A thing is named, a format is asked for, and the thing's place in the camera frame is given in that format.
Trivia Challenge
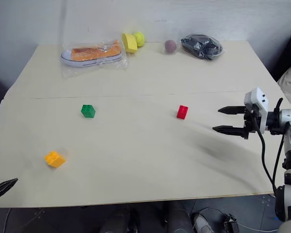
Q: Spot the white grey shoe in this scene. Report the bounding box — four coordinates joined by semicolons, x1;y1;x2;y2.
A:
193;213;212;233

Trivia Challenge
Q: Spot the yellow-green tennis ball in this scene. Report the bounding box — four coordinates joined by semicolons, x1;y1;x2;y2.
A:
133;32;146;48

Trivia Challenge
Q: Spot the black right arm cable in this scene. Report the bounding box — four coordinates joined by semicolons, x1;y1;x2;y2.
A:
253;98;286;198

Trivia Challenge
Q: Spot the dark red ball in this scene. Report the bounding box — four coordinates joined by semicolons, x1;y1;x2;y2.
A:
164;39;178;54

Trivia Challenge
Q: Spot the small black device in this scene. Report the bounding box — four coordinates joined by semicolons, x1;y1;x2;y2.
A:
224;213;240;233

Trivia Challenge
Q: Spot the green toy brick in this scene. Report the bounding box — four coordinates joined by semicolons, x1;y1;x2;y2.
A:
81;104;97;118

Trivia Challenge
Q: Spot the yellow foam sponge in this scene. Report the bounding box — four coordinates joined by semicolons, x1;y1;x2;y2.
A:
121;33;139;54

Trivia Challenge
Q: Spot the orange yellow toy brick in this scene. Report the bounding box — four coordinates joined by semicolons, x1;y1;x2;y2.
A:
44;150;66;168

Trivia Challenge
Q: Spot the dark rounded shape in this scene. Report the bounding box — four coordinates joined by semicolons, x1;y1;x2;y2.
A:
163;200;194;233

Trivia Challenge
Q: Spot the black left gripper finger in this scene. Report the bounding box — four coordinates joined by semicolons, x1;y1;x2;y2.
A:
0;177;18;203

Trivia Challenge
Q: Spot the orange shoe in plastic bag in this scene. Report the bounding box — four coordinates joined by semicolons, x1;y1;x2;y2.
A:
60;38;129;79

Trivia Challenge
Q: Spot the black item in plastic bag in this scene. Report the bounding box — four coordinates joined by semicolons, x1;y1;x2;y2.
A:
179;33;225;62

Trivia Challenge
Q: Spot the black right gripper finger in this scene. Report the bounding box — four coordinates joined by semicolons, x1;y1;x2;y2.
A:
212;125;248;140
217;106;246;116

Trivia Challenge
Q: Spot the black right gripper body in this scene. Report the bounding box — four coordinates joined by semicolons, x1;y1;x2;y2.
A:
242;104;260;140

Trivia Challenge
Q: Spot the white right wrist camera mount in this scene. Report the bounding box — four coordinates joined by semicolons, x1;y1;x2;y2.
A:
244;87;269;134

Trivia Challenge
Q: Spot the red toy brick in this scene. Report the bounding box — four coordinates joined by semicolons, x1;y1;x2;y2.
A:
176;104;189;120

